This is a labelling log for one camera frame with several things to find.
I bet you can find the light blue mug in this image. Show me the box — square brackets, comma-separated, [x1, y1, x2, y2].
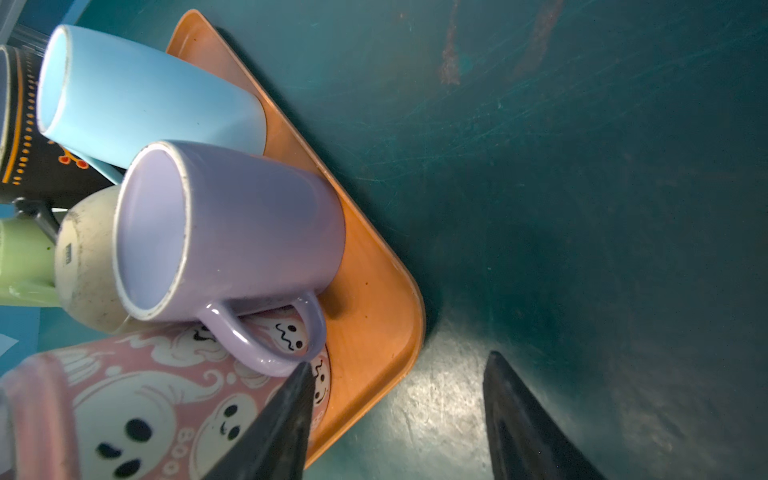
[36, 24, 267, 182]

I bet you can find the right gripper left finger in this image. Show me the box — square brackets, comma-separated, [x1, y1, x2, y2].
[204, 362, 315, 480]

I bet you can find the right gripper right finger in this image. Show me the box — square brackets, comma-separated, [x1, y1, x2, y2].
[483, 351, 604, 479]

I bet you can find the beige ceramic teapot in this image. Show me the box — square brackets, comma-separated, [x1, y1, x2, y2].
[54, 185, 154, 335]

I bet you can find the lavender mug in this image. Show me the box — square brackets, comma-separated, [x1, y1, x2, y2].
[112, 141, 345, 377]

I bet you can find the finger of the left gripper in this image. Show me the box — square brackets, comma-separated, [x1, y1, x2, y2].
[12, 197, 60, 244]

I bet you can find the pink ghost mug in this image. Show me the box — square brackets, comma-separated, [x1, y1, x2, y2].
[1, 323, 331, 479]

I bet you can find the black skull mug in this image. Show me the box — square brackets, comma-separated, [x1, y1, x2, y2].
[1, 45, 112, 209]

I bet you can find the orange plastic tray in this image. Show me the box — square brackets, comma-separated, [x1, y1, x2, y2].
[166, 9, 426, 464]

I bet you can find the light green mug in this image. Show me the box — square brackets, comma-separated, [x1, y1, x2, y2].
[1, 217, 61, 308]

